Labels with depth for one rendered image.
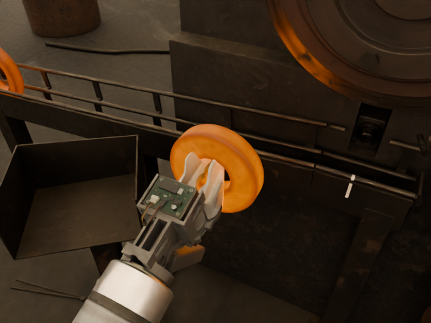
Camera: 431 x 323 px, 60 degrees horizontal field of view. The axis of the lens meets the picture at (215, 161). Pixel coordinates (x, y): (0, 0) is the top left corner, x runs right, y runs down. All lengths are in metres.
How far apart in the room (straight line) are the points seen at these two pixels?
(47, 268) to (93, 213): 0.75
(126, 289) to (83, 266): 1.10
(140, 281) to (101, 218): 0.42
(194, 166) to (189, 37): 0.44
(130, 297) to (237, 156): 0.23
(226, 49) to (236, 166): 0.38
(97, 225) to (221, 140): 0.41
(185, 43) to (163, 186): 0.48
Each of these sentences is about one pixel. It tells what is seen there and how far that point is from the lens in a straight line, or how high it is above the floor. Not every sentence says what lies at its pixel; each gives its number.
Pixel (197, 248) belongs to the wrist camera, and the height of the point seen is 0.75.
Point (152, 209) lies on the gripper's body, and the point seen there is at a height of 0.87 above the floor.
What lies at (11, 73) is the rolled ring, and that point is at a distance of 1.30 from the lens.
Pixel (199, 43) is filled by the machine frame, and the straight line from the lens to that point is 0.89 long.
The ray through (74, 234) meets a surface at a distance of 0.85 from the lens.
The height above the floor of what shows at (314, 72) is 0.92.
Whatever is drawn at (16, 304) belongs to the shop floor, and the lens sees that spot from 1.55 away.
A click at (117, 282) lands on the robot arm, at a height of 0.84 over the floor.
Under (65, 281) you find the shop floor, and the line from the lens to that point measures 1.54.
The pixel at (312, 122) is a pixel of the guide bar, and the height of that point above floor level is 0.76.
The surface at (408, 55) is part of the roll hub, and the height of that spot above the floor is 1.01.
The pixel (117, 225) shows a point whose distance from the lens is 0.83.
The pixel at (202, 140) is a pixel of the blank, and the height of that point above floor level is 0.89.
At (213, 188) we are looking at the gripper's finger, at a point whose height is 0.84.
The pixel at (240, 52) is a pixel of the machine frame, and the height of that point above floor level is 0.87.
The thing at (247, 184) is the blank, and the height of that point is 0.83.
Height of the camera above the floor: 1.23
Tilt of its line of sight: 41 degrees down
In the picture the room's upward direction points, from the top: straight up
